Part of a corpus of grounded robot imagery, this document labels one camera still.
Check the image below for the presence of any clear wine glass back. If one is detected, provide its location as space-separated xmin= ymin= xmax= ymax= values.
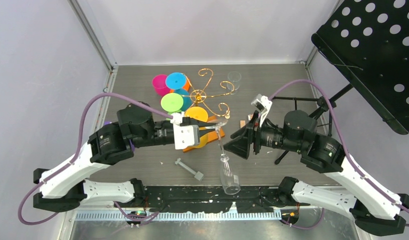
xmin=226 ymin=71 xmax=242 ymax=95

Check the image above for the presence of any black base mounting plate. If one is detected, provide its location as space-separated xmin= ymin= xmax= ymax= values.
xmin=119 ymin=185 xmax=299 ymax=214

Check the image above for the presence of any blue plastic wine glass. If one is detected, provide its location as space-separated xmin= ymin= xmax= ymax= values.
xmin=166 ymin=72 xmax=193 ymax=112

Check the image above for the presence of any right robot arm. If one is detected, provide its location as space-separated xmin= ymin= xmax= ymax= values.
xmin=223 ymin=110 xmax=409 ymax=237

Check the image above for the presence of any orange plastic wine glass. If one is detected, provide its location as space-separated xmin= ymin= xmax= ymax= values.
xmin=185 ymin=106 xmax=209 ymax=149

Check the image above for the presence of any green plastic wine glass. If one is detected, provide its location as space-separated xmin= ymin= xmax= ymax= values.
xmin=160 ymin=92 xmax=184 ymax=113

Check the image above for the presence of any black perforated music stand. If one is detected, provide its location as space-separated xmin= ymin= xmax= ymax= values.
xmin=274 ymin=0 xmax=409 ymax=166

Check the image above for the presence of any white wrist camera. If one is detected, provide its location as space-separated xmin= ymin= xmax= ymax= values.
xmin=251 ymin=94 xmax=273 ymax=127
xmin=170 ymin=112 xmax=191 ymax=126

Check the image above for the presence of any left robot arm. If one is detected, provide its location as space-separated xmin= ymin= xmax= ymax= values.
xmin=33 ymin=102 xmax=214 ymax=213

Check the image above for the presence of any grey bolt tool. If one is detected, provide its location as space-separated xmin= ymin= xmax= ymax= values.
xmin=174 ymin=158 xmax=204 ymax=181

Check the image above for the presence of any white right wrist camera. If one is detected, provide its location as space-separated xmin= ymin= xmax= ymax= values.
xmin=251 ymin=94 xmax=273 ymax=127

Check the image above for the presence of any gold wire wine glass rack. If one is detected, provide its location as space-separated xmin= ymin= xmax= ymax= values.
xmin=181 ymin=68 xmax=235 ymax=153

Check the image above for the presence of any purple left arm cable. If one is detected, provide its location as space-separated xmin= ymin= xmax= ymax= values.
xmin=17 ymin=92 xmax=174 ymax=226

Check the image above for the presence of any white chess pawn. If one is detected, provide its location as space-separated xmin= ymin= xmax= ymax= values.
xmin=224 ymin=111 xmax=231 ymax=120

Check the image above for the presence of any clear wine glass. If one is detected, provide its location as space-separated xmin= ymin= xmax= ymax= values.
xmin=226 ymin=71 xmax=242 ymax=95
xmin=205 ymin=119 xmax=241 ymax=196

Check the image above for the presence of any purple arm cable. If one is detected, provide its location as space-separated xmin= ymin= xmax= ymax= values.
xmin=17 ymin=92 xmax=174 ymax=226
xmin=269 ymin=79 xmax=409 ymax=228

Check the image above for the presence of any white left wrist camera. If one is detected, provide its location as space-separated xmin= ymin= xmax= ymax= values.
xmin=170 ymin=112 xmax=191 ymax=126

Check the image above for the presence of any orange plastic bowl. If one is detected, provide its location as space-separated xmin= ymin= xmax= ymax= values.
xmin=182 ymin=76 xmax=191 ymax=92

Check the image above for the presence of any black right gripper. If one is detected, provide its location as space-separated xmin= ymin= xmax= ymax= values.
xmin=222 ymin=110 xmax=304 ymax=159

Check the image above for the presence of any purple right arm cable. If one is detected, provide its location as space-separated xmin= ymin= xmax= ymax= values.
xmin=269 ymin=79 xmax=409 ymax=228

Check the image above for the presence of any purple box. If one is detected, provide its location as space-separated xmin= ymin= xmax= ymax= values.
xmin=103 ymin=121 xmax=135 ymax=152

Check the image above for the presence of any pink plastic wine glass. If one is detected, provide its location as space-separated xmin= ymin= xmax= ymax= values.
xmin=152 ymin=74 xmax=171 ymax=97

